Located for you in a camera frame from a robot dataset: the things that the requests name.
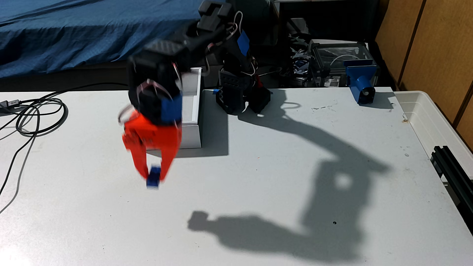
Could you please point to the blue toy brick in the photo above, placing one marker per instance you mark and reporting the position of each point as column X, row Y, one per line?
column 153, row 178

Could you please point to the white cardboard box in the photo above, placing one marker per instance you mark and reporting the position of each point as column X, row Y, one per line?
column 192, row 133

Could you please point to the blue bed sheet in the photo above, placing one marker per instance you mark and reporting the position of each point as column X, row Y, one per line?
column 92, row 29

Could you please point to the blue printed clamp holder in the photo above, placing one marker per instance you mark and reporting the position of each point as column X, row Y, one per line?
column 360, row 79

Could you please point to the white plastic bin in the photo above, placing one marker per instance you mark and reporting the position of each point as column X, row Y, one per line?
column 428, row 118

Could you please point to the black aluminium extrusion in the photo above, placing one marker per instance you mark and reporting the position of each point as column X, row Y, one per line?
column 452, row 173

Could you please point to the brown wooden cabinet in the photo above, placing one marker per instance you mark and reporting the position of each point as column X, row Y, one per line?
column 439, row 51

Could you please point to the clear enclosure black frame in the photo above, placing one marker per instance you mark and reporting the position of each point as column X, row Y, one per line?
column 338, row 55

